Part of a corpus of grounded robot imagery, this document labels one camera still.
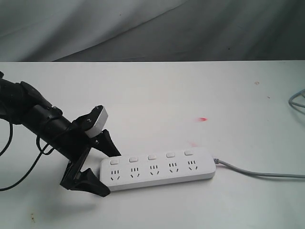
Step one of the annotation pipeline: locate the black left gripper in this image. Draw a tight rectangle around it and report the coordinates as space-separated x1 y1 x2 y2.
60 114 121 197

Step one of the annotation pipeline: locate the grey power cable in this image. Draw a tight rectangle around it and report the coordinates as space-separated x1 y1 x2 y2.
213 88 305 179

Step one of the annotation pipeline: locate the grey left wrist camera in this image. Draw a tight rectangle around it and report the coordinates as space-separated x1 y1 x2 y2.
82 105 108 138

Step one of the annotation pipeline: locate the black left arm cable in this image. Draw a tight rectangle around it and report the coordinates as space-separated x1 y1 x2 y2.
0 99 72 192

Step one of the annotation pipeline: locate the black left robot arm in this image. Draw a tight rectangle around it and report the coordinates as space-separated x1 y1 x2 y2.
0 78 120 197

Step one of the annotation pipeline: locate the grey fabric backdrop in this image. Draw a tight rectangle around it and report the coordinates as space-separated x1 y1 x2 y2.
0 0 305 62

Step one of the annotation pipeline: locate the white five-outlet power strip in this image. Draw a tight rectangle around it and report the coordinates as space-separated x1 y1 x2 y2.
100 147 216 192

